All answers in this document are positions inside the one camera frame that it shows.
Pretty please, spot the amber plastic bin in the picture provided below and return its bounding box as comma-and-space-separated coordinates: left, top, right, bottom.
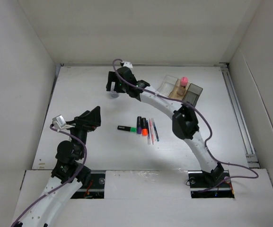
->
168, 79, 190, 100

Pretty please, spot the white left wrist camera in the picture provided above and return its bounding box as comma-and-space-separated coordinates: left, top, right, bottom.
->
52, 115, 67, 130

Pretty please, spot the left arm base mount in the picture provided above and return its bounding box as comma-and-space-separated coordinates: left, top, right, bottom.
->
71, 172, 106, 199

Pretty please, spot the purple highlighter marker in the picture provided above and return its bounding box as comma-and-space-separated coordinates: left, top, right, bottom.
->
136, 116, 142, 134

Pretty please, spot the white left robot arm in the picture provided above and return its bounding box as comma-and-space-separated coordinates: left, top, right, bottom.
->
12, 106, 101, 227

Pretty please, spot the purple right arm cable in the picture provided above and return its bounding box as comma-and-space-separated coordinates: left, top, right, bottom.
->
112, 58, 259, 192

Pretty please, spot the clear plastic bin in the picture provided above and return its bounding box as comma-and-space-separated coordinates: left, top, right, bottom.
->
157, 75, 178, 96

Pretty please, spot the clear jar of paper clips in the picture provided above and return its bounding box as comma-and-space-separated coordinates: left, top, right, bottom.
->
109, 83, 120, 98

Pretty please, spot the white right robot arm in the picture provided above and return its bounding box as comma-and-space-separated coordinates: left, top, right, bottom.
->
106, 67, 224, 188

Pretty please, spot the teal pen clear cap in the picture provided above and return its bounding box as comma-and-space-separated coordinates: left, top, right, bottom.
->
151, 118, 159, 142

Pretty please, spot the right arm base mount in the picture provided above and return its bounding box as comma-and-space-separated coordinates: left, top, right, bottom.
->
185, 170, 235, 199

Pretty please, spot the green highlighter marker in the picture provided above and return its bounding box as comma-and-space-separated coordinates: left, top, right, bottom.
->
117, 125, 137, 133

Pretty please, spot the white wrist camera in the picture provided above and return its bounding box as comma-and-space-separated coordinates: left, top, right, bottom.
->
120, 61, 133, 69
52, 115, 67, 130

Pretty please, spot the orange highlighter marker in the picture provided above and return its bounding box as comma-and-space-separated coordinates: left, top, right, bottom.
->
141, 118, 148, 137

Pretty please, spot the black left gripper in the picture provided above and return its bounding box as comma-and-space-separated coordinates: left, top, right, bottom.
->
65, 106, 101, 158

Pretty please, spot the grey smoked plastic bin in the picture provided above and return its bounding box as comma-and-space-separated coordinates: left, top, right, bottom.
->
183, 83, 203, 107

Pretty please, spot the pink pen clear cap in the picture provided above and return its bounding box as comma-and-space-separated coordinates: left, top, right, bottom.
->
149, 119, 155, 145

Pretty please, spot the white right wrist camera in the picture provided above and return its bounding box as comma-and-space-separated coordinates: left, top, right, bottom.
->
120, 61, 133, 69

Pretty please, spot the pink capped patterned tube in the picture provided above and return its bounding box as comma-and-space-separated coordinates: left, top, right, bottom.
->
177, 77, 188, 96

